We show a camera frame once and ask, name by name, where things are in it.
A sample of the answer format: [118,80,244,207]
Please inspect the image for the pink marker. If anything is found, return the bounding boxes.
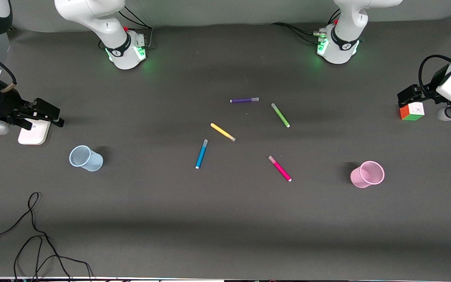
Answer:
[268,155,292,182]

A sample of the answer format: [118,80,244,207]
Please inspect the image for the blue marker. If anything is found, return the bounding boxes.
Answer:
[195,139,209,170]

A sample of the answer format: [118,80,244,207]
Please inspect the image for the colourful puzzle cube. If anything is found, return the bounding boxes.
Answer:
[400,102,425,121]

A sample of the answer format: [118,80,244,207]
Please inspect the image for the light blue plastic cup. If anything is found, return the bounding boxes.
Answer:
[69,145,104,172]

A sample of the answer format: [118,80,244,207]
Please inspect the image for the pink plastic cup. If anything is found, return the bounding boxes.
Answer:
[350,161,385,189]

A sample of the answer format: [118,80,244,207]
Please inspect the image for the green marker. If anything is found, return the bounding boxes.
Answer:
[271,103,290,128]

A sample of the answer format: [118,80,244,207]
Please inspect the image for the yellow marker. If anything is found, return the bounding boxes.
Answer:
[210,123,236,142]

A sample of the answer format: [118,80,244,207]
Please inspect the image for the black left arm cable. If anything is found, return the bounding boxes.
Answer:
[418,55,451,96]

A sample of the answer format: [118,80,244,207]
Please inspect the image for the thin black loose cable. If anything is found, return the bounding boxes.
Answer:
[0,192,93,282]

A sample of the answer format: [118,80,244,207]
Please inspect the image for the black right arm base cables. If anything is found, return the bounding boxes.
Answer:
[98,6,154,51]

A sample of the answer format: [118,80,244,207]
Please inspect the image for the black arm base cables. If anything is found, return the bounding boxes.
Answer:
[271,8,363,45]
[98,6,154,51]

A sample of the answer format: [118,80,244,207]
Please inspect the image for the black left arm base cables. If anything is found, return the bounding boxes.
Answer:
[271,8,363,45]

